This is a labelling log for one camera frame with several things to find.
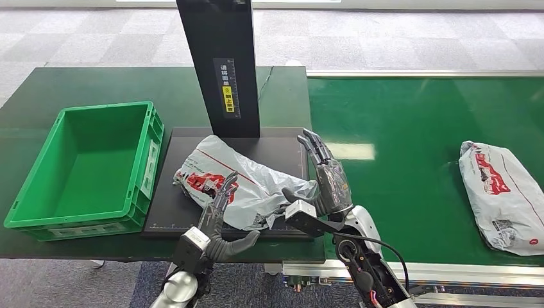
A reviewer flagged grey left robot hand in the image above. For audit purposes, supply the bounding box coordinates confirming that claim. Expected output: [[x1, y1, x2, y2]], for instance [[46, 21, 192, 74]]
[[197, 171, 261, 262]]

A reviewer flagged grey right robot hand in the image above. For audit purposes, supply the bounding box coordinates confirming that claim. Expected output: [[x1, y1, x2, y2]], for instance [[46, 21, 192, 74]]
[[282, 128, 354, 218]]

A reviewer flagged grey red-print courier package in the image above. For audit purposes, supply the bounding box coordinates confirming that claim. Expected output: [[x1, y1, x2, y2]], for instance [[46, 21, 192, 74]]
[[458, 141, 544, 257], [172, 134, 319, 232]]

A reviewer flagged conveyor terminal block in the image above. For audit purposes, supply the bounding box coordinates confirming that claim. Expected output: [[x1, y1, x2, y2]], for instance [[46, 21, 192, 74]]
[[284, 275, 332, 293]]

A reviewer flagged green conveyor belt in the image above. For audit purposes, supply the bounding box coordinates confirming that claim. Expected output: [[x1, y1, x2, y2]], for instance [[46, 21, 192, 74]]
[[307, 76, 544, 268]]

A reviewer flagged black inbound scanner machine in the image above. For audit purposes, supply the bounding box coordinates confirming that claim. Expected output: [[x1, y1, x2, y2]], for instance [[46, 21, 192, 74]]
[[142, 0, 314, 241]]

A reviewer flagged green plastic crate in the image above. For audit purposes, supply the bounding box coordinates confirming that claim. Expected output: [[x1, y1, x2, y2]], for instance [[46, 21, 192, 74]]
[[3, 101, 166, 243]]

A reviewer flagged dark green table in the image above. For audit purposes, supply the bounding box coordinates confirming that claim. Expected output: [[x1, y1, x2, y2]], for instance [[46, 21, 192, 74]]
[[0, 66, 326, 263]]

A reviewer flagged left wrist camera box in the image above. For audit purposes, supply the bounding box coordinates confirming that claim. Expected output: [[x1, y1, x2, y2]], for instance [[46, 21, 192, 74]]
[[173, 226, 212, 274]]

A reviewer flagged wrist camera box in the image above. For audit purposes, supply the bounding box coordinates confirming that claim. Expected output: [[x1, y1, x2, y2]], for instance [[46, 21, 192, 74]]
[[284, 200, 337, 239], [173, 226, 212, 274]]

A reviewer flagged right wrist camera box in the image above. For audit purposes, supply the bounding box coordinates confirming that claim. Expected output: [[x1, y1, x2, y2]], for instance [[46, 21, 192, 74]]
[[284, 200, 337, 239]]

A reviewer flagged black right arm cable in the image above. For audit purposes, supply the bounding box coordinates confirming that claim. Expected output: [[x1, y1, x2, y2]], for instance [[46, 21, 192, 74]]
[[332, 231, 410, 293]]

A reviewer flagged thin black machine cable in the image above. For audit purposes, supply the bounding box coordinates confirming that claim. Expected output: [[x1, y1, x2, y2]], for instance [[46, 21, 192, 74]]
[[257, 65, 275, 102]]

